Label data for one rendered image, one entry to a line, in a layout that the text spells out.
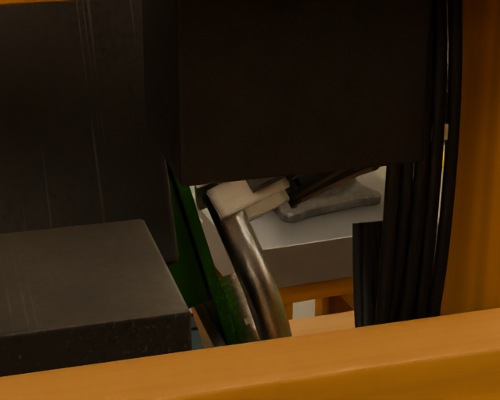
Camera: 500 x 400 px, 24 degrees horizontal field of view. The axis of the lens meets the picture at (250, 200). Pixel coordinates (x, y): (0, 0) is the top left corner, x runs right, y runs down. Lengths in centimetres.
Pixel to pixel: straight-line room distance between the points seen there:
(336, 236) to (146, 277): 89
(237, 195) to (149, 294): 20
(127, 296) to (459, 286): 24
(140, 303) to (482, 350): 26
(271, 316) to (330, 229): 75
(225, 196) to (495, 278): 33
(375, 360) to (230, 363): 9
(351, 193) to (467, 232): 105
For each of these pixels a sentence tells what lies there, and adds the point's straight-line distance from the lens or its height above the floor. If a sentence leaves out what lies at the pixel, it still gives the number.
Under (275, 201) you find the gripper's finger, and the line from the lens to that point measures 106.
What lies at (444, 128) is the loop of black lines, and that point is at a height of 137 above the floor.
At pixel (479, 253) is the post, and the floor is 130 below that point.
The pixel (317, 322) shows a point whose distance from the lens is 154.
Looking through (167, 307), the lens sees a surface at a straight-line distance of 83.
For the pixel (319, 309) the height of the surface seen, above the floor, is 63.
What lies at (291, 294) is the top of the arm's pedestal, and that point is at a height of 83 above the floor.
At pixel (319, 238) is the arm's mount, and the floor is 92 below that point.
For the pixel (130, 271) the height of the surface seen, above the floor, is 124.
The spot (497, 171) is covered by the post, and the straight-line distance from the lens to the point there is 76.
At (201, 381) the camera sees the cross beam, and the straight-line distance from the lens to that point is 68.
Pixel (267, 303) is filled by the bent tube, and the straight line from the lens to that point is 102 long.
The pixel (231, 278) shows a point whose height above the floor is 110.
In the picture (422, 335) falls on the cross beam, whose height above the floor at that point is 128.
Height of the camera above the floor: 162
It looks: 22 degrees down
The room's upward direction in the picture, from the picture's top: straight up
